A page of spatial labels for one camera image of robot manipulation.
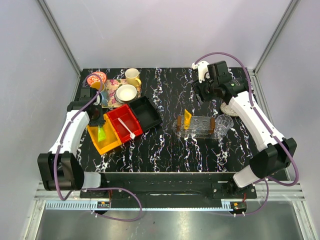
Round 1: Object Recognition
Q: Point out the green toothpaste tube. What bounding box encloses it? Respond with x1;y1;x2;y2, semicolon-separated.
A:
97;126;106;143

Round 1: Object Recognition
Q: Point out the clear plastic cup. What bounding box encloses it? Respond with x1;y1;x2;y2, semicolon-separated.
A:
214;114;234;137

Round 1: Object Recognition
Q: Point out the yellow toothpaste tube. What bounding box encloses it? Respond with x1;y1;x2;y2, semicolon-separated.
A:
184;109;192;130

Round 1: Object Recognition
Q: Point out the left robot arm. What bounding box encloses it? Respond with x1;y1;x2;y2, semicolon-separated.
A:
37;87;109;198

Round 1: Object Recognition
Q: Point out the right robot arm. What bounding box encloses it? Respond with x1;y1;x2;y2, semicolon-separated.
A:
191;61;297;198

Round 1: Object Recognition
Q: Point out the floral tray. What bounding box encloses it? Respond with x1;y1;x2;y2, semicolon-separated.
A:
102;79;142;109

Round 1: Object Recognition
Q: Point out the blue mug orange inside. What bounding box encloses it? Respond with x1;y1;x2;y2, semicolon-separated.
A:
90;81;110;107

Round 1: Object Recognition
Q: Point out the red plastic bin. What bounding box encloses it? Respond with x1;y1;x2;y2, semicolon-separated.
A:
106;104;143;144

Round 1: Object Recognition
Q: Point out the orange patterned bowl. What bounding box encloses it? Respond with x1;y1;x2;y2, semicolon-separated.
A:
86;71;107;86

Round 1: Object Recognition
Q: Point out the speckled round coaster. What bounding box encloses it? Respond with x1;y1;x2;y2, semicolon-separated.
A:
220;102;239;117

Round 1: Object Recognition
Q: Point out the yellow plastic bin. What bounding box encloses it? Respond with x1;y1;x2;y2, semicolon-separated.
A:
87;115;122;155

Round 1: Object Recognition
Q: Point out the clear acrylic rack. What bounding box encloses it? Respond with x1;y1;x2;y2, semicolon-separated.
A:
172;115;216;139

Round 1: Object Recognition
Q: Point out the yellow mug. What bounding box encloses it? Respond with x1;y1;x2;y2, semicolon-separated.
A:
124;68;142;88

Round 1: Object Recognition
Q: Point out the black plastic bin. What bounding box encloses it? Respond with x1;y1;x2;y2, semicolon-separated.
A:
128;96;163;132

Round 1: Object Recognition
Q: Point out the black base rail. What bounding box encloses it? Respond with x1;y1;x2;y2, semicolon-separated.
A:
69;171;258;208

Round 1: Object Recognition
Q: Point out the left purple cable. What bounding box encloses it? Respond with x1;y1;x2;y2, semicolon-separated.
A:
53;73;143;222

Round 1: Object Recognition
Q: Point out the purple cable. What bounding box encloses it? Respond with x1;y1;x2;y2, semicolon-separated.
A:
194;51;300;217
53;73;143;222

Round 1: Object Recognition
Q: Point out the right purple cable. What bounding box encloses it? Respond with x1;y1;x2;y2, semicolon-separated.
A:
194;51;300;217

